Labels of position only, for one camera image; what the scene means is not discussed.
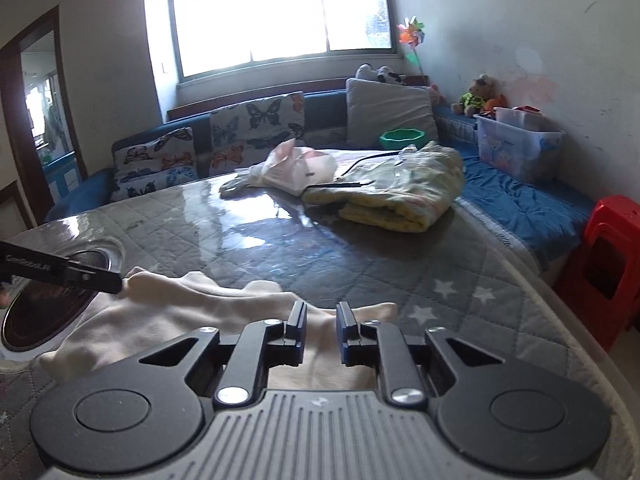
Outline black white plush toy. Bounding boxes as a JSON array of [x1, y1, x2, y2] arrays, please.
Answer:
[[355, 63, 405, 86]]

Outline green bowl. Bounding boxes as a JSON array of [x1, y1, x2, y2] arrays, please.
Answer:
[[378, 128, 427, 151]]

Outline colourful pinwheel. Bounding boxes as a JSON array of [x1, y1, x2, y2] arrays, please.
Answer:
[[397, 16, 425, 78]]

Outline pink garment in bag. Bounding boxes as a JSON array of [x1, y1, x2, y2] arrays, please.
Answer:
[[219, 140, 337, 198]]

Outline yellow folded garment in bag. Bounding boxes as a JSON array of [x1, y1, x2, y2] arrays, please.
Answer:
[[302, 141, 465, 233]]

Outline blue sofa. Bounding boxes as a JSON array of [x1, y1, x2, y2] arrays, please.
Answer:
[[46, 78, 472, 221]]

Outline butterfly cushion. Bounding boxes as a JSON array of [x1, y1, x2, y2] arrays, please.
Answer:
[[111, 127, 198, 202], [209, 92, 305, 176]]

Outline clear plastic storage box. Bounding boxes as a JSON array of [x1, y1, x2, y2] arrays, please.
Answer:
[[474, 115, 565, 183]]

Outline blue white small cabinet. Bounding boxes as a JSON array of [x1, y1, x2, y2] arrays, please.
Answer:
[[43, 152, 82, 204]]

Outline black round induction cooktop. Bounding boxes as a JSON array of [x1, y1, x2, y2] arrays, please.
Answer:
[[1, 248, 112, 353]]

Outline cream knit garment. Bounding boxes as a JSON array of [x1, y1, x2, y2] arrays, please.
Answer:
[[40, 268, 375, 390]]

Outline teddy bear toy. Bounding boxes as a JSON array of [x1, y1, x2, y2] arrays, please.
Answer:
[[450, 74, 508, 117]]

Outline window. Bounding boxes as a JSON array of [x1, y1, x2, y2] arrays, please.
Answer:
[[169, 0, 394, 80]]

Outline right butterfly cushion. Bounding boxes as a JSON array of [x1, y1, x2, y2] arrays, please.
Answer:
[[209, 92, 305, 176]]

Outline grey quilted star table cover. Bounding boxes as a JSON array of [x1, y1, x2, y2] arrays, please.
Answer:
[[15, 178, 639, 479]]

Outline red plastic stool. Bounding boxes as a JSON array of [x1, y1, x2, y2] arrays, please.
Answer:
[[554, 195, 640, 351]]

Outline left butterfly cushion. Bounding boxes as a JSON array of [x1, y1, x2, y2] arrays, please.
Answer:
[[111, 127, 198, 202]]

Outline blue bed sheet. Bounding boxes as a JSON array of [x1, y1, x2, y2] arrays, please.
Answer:
[[434, 106, 594, 282]]

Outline grey pillow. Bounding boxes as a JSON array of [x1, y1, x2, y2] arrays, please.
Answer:
[[346, 78, 438, 148]]

